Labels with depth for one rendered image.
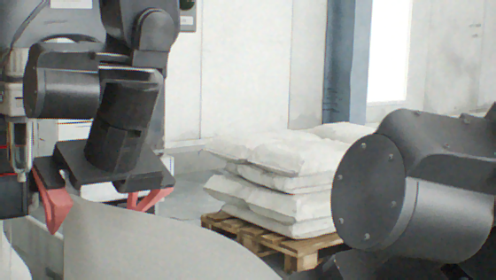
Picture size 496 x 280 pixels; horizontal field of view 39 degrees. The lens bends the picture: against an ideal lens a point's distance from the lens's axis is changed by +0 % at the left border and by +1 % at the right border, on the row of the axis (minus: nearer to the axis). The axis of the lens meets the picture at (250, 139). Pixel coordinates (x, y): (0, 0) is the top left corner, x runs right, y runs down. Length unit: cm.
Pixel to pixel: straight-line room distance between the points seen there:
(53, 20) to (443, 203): 66
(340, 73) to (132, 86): 617
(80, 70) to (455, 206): 42
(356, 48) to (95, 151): 593
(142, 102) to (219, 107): 538
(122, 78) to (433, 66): 749
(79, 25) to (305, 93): 583
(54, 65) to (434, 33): 750
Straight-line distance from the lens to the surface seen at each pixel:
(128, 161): 73
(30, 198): 93
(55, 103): 66
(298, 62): 660
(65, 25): 92
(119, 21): 67
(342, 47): 680
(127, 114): 69
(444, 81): 829
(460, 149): 34
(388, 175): 33
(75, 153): 75
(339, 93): 683
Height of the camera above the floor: 126
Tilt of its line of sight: 9 degrees down
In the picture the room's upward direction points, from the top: 2 degrees clockwise
